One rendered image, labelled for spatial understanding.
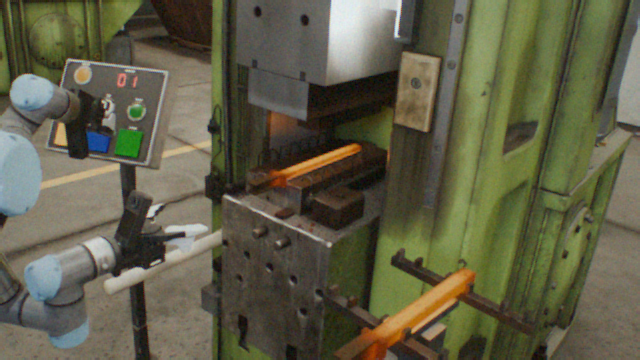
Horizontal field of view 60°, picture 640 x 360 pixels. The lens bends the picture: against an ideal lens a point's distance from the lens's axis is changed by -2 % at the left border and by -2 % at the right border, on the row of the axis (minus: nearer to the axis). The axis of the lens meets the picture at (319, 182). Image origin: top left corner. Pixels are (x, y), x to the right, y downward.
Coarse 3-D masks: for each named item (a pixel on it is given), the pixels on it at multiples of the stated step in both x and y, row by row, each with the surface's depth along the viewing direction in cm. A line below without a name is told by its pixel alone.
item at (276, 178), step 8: (336, 152) 164; (344, 152) 165; (352, 152) 168; (312, 160) 157; (320, 160) 157; (328, 160) 159; (288, 168) 150; (296, 168) 151; (304, 168) 152; (264, 176) 143; (272, 176) 144; (280, 176) 144; (288, 176) 147; (256, 184) 138; (264, 184) 142; (272, 184) 144; (280, 184) 145; (248, 192) 140; (256, 192) 140
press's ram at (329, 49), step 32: (256, 0) 135; (288, 0) 129; (320, 0) 123; (352, 0) 127; (384, 0) 135; (256, 32) 138; (288, 32) 132; (320, 32) 126; (352, 32) 131; (384, 32) 142; (256, 64) 143; (288, 64) 134; (320, 64) 128; (352, 64) 135; (384, 64) 146
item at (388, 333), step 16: (464, 272) 111; (432, 288) 105; (448, 288) 106; (464, 288) 109; (416, 304) 100; (432, 304) 100; (400, 320) 95; (416, 320) 97; (368, 336) 89; (384, 336) 91; (336, 352) 85; (352, 352) 86; (368, 352) 89; (384, 352) 90
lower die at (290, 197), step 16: (336, 144) 176; (352, 144) 177; (368, 144) 176; (288, 160) 163; (304, 160) 161; (336, 160) 161; (352, 160) 164; (368, 160) 165; (384, 160) 172; (256, 176) 152; (320, 176) 151; (336, 176) 154; (272, 192) 150; (288, 192) 146; (304, 192) 144; (288, 208) 148; (304, 208) 146
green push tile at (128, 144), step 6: (120, 132) 159; (126, 132) 159; (132, 132) 159; (138, 132) 158; (120, 138) 159; (126, 138) 159; (132, 138) 159; (138, 138) 158; (120, 144) 159; (126, 144) 159; (132, 144) 158; (138, 144) 158; (120, 150) 159; (126, 150) 158; (132, 150) 158; (138, 150) 158; (126, 156) 160; (132, 156) 158; (138, 156) 158
